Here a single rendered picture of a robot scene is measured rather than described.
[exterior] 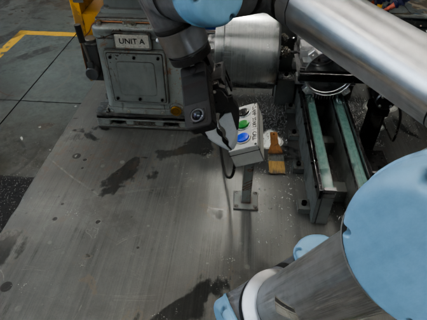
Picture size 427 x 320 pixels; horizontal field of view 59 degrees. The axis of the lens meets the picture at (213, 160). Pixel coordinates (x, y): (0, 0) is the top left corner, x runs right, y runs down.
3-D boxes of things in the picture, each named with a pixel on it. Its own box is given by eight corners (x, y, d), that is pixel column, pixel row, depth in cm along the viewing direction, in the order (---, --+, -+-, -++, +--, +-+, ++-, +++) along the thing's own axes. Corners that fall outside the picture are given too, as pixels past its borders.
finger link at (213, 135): (232, 134, 77) (216, 97, 72) (230, 153, 73) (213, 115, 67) (218, 138, 78) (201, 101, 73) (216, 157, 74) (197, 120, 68)
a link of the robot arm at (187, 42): (196, 26, 55) (147, 44, 58) (208, 54, 58) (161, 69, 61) (201, 7, 61) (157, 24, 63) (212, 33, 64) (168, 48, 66)
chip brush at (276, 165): (265, 133, 131) (266, 131, 130) (280, 133, 130) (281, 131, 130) (269, 174, 115) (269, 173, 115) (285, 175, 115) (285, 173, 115)
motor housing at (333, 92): (290, 69, 140) (297, 18, 127) (342, 71, 139) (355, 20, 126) (294, 98, 125) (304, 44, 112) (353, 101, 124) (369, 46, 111)
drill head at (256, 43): (184, 63, 144) (180, -5, 127) (281, 66, 142) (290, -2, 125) (175, 100, 125) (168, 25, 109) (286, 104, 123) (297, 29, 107)
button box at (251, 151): (237, 124, 100) (230, 108, 97) (263, 117, 98) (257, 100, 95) (234, 168, 88) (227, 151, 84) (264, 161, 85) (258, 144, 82)
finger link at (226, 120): (246, 130, 76) (231, 93, 71) (246, 149, 72) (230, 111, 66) (232, 134, 77) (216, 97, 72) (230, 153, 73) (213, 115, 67)
